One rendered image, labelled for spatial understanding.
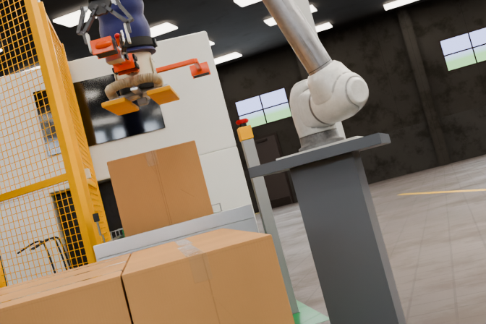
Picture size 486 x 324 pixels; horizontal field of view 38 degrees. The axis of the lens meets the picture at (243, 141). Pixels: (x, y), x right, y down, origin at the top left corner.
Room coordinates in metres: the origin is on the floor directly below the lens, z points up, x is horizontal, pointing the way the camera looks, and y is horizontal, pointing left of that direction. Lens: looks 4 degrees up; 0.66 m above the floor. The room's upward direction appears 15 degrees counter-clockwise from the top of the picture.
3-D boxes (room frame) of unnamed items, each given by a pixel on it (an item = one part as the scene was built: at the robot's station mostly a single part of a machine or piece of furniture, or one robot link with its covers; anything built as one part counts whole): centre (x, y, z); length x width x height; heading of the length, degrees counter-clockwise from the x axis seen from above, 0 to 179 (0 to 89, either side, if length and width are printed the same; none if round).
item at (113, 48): (2.43, 0.38, 1.27); 0.08 x 0.07 x 0.05; 0
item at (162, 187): (3.44, 0.45, 0.75); 0.60 x 0.40 x 0.40; 9
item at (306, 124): (2.83, -0.30, 0.93); 0.18 x 0.16 x 0.22; 29
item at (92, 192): (4.78, 1.07, 1.05); 1.17 x 0.10 x 2.10; 9
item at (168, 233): (3.09, 0.38, 0.58); 0.70 x 0.03 x 0.06; 99
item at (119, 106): (3.03, 0.47, 1.17); 0.34 x 0.10 x 0.05; 0
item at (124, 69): (2.78, 0.37, 1.27); 0.10 x 0.08 x 0.06; 90
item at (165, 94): (3.03, 0.28, 1.17); 0.34 x 0.10 x 0.05; 0
